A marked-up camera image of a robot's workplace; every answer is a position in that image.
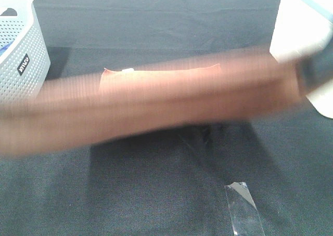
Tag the blue cloth in basket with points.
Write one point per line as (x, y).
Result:
(4, 48)

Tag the brown microfibre towel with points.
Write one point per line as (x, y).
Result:
(83, 110)

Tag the grey perforated laundry basket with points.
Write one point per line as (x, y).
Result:
(25, 64)

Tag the clear adhesive tape strip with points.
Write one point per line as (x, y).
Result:
(243, 212)

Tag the white plastic storage bin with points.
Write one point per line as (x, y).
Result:
(304, 28)

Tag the black table cloth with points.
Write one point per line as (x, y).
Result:
(169, 182)

